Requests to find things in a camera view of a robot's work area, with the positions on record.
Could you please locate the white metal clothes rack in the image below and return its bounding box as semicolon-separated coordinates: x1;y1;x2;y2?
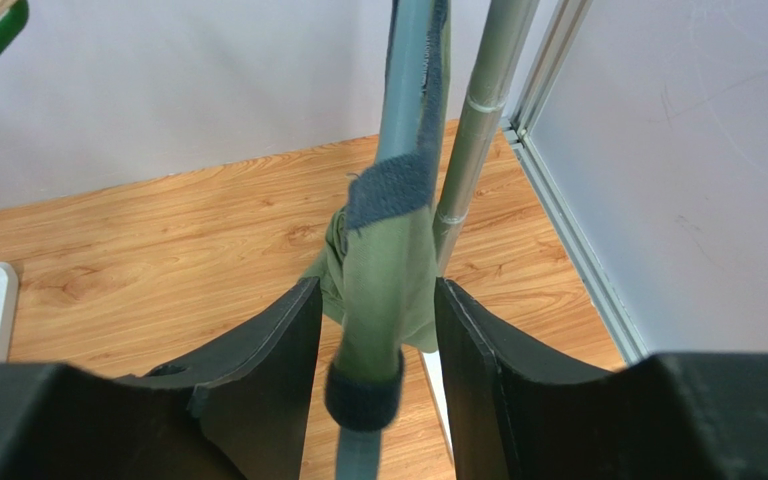
0;0;542;461

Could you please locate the olive green tank top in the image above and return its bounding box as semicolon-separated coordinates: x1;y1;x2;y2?
298;0;453;433

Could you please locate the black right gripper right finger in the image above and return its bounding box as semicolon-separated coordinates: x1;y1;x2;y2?
435;279;768;479

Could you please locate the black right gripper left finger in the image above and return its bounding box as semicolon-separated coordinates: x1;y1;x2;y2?
0;279;322;479

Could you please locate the blue grey hanger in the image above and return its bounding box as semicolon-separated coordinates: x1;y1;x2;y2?
333;0;440;480

